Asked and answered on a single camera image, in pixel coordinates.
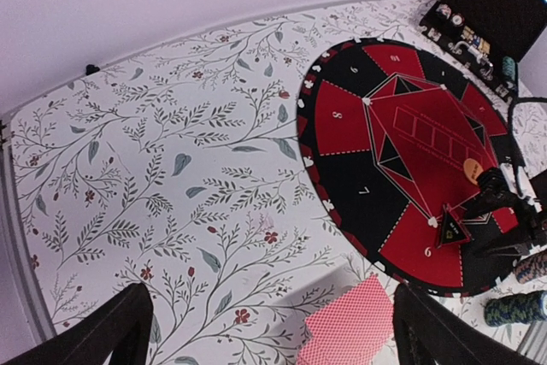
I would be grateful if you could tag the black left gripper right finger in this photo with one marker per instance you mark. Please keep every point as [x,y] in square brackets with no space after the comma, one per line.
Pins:
[428,333]

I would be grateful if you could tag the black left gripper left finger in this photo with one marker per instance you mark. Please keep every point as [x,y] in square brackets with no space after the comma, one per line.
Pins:
[118,332]

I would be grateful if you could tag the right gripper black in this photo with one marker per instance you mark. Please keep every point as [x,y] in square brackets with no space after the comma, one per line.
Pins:
[506,193]

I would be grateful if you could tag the orange round dealer button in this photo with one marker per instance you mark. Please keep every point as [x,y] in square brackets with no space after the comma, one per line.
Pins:
[472,170]

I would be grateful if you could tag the green poker chip stack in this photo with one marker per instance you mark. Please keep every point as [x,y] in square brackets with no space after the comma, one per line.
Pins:
[522,308]

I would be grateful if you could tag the blue beige poker chip stack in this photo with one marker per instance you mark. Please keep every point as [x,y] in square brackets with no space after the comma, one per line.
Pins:
[531,268]

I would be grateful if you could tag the red playing card deck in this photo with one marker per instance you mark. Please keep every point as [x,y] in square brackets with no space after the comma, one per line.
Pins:
[350,330]

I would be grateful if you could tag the round red black poker mat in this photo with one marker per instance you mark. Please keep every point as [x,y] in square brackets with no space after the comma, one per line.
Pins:
[384,128]

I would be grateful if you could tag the black poker set case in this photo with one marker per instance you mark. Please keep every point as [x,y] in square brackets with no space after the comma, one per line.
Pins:
[488,37]

